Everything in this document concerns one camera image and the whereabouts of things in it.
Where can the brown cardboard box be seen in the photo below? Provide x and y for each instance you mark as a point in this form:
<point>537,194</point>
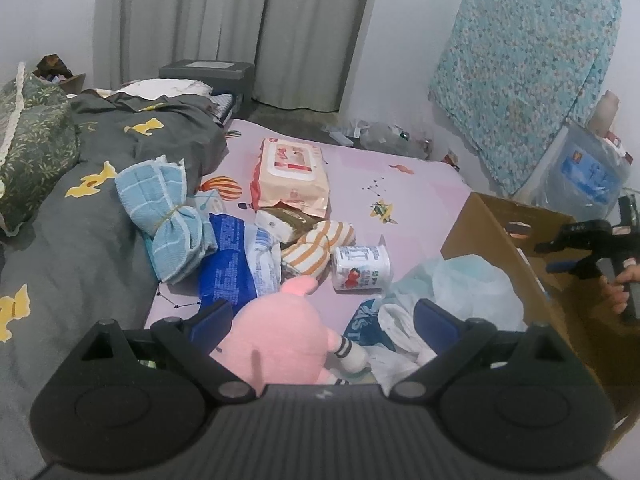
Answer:
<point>500,230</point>

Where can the large blue water jug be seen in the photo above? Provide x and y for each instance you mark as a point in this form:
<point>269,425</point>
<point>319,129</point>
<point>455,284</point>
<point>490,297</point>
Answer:
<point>585,170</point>

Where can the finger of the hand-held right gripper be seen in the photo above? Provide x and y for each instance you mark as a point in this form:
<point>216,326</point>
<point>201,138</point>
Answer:
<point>562,266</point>
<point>570,237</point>

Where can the white plastic bag blue print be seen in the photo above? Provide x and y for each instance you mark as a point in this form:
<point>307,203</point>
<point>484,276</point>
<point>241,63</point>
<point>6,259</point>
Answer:
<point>460,280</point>

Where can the orange striped cloth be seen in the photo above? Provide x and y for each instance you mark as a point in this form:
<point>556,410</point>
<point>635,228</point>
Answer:
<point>310,255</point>

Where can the brown box with clutter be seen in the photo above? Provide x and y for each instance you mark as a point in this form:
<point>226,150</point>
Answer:
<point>55,72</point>

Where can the blue checked towel bundle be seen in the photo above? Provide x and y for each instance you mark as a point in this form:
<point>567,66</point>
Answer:
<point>160,195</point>

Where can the green leaf print pillow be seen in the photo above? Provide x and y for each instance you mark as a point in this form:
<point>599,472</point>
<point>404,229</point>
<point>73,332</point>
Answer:
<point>35,145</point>

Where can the pile of clear plastic wrappers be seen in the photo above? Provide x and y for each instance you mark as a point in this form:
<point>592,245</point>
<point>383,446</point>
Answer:
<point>380,135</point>

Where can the grey curtain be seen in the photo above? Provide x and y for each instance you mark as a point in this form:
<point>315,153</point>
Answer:
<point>160,20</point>
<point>300,30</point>

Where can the pink wet wipes packet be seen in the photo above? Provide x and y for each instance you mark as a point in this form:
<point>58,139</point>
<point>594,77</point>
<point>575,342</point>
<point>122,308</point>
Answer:
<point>290,170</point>

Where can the teal floral mattress pad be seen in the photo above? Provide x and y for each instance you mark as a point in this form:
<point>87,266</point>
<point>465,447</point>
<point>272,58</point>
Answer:
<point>520,70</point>

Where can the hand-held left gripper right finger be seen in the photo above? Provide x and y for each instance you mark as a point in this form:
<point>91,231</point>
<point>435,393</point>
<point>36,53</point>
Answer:
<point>434,321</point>

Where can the pink printed bedsheet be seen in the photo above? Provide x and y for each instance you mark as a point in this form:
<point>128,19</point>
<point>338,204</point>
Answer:
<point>400,200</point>

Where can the pink plush toy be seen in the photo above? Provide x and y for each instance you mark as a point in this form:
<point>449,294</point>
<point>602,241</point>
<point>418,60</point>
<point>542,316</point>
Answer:
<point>280,340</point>

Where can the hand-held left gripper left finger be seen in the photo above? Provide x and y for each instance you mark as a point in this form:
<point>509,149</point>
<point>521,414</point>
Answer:
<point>216,321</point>

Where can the gold tissue packet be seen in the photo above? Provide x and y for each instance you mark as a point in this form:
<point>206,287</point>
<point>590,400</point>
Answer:
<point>285,217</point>

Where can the grey storage box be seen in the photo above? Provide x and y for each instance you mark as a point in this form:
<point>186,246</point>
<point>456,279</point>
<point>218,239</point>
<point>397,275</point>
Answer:
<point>210,72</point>

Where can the blue white plastic packet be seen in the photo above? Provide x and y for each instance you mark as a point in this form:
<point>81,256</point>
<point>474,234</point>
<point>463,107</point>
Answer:
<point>225,260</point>

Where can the person's right hand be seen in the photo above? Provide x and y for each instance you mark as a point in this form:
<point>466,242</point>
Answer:
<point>619,287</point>

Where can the white pillow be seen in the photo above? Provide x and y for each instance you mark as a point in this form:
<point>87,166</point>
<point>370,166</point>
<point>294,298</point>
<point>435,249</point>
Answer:
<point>160,88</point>

